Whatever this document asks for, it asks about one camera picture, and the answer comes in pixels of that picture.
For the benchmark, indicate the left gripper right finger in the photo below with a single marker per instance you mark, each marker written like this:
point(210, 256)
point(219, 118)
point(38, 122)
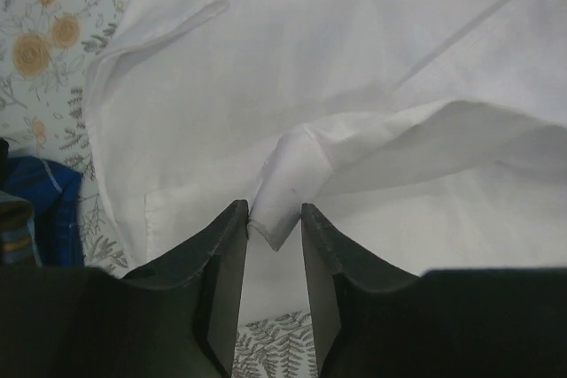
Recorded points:
point(373, 319)

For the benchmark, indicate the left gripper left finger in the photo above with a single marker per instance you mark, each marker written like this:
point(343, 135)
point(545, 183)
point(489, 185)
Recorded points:
point(175, 316)

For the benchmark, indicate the white long sleeve shirt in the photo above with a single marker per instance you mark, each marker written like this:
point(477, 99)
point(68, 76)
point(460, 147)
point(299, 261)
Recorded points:
point(432, 132)

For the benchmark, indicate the red plaid shirt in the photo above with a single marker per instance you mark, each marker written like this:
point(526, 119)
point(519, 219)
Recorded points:
point(18, 246)

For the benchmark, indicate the blue folded garment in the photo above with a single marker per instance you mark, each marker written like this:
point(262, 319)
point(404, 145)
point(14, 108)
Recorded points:
point(53, 190)

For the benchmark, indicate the floral patterned table mat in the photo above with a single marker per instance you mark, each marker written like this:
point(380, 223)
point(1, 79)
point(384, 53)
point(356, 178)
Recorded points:
point(46, 47)

